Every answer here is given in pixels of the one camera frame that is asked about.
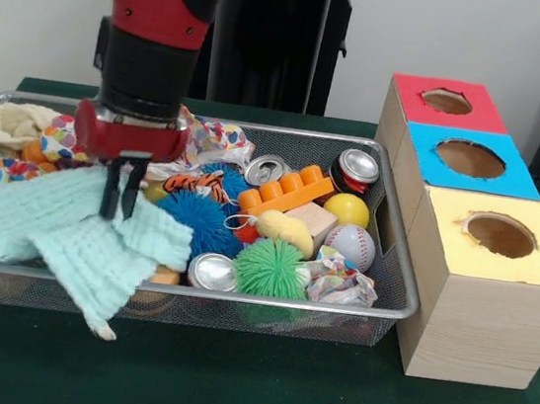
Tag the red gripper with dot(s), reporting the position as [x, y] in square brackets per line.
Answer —
[133, 141]

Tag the mint green cloth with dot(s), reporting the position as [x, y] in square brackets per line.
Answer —
[49, 218]

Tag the silver can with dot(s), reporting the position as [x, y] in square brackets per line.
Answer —
[264, 169]

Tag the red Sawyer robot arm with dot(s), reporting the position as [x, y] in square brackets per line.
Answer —
[149, 61]

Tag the shallow clear mesh bin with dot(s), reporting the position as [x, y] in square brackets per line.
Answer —
[235, 314]

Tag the wooden box with three holes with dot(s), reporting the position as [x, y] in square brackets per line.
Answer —
[483, 320]

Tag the blue spiky ball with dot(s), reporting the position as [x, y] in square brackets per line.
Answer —
[198, 220]

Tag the polka dot cloth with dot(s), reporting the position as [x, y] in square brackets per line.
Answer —
[214, 137]

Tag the cream knitted cloth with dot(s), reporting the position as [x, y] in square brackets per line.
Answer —
[6, 122]

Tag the orange toy brick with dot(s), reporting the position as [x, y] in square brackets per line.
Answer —
[291, 192]

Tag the green spiky ball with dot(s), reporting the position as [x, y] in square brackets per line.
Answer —
[273, 269]

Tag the yellow ball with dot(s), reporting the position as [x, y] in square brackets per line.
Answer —
[348, 210]

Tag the dark green tablecloth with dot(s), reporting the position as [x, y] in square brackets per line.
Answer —
[245, 388]

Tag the white baseball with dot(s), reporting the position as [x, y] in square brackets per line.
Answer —
[350, 246]

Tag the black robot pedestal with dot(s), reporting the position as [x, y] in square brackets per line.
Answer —
[281, 39]

